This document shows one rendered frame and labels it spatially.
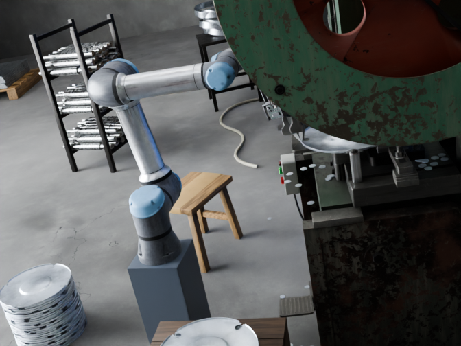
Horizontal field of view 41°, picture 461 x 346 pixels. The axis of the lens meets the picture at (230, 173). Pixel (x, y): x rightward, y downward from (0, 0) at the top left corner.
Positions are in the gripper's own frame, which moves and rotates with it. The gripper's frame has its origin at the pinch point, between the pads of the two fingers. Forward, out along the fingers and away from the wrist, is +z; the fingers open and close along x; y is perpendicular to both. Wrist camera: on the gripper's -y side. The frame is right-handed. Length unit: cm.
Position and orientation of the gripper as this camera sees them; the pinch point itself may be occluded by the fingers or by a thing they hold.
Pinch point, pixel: (301, 136)
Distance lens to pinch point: 191.4
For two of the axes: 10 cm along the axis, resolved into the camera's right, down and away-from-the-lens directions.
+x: 5.9, -1.2, -8.0
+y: -7.1, 4.0, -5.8
